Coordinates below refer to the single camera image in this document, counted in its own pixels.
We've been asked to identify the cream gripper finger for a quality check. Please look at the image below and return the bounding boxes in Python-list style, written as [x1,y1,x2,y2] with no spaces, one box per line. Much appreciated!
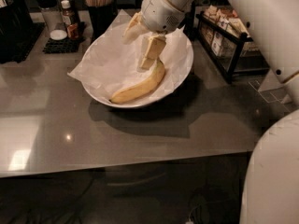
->
[122,12,150,45]
[139,35,166,70]

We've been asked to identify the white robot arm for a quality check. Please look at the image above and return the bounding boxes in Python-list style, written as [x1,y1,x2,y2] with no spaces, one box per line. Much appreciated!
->
[123,0,299,224]

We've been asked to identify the black tray mat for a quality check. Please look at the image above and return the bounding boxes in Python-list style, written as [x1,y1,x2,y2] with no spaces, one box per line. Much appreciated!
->
[0,22,45,63]

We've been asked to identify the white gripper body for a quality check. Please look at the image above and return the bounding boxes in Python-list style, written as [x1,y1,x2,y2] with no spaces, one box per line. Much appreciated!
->
[141,0,186,33]

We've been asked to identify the black square coaster mat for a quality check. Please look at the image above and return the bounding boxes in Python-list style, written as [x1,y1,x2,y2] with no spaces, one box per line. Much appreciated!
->
[42,21,87,55]

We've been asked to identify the brown sauce bottle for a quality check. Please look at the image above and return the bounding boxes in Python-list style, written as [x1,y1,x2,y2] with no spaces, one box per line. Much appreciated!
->
[61,0,79,40]

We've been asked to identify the white bowl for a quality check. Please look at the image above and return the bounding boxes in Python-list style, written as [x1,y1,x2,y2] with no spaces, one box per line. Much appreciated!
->
[79,20,194,109]

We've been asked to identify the black container at left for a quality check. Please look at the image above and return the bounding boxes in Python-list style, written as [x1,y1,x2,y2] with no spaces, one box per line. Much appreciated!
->
[0,0,33,51]

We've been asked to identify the black cup of chopsticks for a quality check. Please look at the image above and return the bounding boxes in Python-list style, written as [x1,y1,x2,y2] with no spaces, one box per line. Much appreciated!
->
[85,0,114,39]

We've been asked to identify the clear shaker black lid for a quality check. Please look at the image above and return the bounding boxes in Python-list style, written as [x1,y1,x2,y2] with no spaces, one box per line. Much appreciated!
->
[36,0,67,41]

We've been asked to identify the packaged snacks in rack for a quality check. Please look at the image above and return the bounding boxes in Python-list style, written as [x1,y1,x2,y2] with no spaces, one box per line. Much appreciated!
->
[201,6,248,57]

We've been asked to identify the black wire rack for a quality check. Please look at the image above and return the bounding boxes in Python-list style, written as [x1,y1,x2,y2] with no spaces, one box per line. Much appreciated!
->
[195,11,269,83]

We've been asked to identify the yellow banana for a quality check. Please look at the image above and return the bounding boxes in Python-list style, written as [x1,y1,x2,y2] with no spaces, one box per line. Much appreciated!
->
[109,60,165,104]

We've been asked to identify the white paper liner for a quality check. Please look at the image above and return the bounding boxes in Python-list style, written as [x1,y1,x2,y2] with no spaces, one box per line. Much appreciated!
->
[66,9,189,105]

